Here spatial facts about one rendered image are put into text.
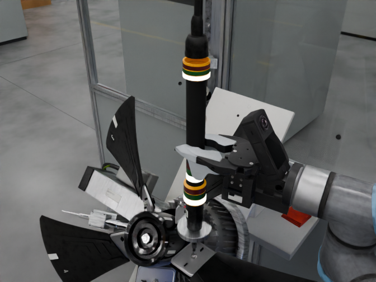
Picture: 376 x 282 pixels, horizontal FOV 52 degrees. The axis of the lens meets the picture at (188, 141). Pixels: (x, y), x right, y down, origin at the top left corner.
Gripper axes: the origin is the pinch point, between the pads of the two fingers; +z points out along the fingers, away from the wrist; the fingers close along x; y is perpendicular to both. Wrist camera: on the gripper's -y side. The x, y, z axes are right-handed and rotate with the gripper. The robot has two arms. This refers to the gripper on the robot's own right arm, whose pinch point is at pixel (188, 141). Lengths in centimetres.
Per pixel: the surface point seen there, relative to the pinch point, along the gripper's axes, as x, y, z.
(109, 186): 15, 35, 35
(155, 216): -0.4, 21.5, 7.5
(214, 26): 64, -1, 26
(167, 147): 82, 67, 57
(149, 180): 23.4, 35.0, 26.1
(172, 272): -0.9, 36.3, 3.2
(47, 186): 97, 149, 176
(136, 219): -1.2, 23.8, 12.3
